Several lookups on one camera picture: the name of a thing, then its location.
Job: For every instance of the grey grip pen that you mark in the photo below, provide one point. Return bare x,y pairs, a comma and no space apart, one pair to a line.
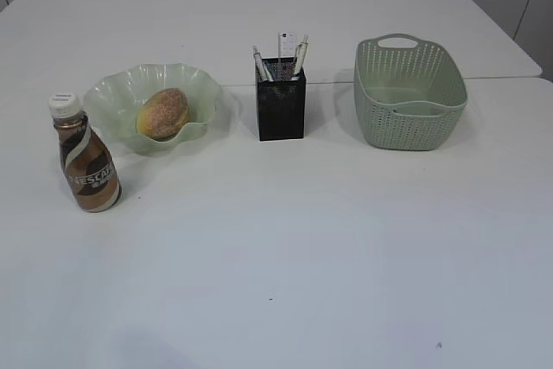
270,72
259,64

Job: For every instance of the beige grip white pen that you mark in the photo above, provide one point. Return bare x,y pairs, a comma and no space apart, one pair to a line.
300,54

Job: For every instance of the clear plastic ruler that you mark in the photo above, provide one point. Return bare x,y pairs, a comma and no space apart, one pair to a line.
286,46

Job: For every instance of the sugared bread loaf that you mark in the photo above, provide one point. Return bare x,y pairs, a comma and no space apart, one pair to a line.
163,115

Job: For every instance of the brown coffee drink bottle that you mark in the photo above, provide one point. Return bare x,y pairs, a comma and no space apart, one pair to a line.
85,161

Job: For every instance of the black mesh pen holder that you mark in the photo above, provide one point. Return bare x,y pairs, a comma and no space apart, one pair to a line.
281,104

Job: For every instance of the green plastic woven basket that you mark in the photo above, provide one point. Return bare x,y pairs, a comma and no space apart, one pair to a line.
408,93

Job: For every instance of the green wavy glass plate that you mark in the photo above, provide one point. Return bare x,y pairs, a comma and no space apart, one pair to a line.
114,103

